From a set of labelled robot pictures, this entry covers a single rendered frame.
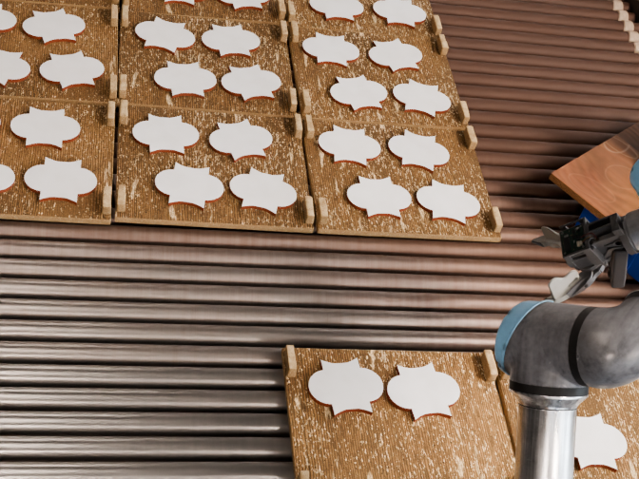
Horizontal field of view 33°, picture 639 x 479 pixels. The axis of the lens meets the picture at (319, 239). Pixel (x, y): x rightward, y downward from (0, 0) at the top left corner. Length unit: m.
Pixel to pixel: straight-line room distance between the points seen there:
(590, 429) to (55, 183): 1.16
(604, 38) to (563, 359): 1.74
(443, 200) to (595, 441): 0.64
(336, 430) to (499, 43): 1.37
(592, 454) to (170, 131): 1.11
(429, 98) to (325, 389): 0.94
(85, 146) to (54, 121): 0.09
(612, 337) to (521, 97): 1.37
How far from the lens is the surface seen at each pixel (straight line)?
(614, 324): 1.55
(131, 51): 2.62
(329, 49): 2.72
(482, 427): 2.04
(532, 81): 2.88
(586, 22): 3.20
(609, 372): 1.55
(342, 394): 1.98
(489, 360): 2.10
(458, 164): 2.51
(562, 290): 2.01
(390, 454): 1.95
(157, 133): 2.39
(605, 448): 2.10
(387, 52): 2.76
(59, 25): 2.66
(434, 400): 2.03
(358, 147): 2.45
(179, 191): 2.26
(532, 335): 1.59
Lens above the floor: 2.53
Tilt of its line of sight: 45 degrees down
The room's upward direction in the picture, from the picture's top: 16 degrees clockwise
